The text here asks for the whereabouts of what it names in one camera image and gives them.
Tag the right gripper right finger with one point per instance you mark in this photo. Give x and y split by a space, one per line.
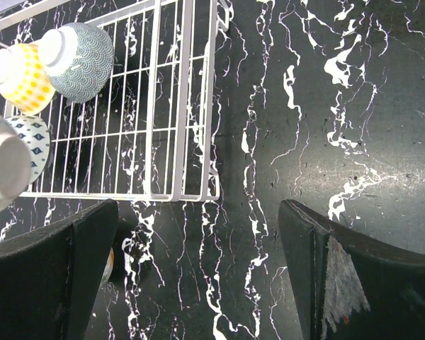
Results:
348 285

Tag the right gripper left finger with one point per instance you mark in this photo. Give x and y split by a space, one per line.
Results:
49 277

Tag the orange blue floral bowl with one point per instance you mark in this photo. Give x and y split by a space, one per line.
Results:
14 165

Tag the blue white patterned bowl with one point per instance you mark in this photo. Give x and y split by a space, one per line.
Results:
34 132

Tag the yellow dotted sun bowl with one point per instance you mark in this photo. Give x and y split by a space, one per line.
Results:
23 81

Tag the red rimmed patterned bowl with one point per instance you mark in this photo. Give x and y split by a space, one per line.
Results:
78 60

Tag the white leaf patterned bowl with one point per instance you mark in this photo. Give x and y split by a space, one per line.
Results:
108 268

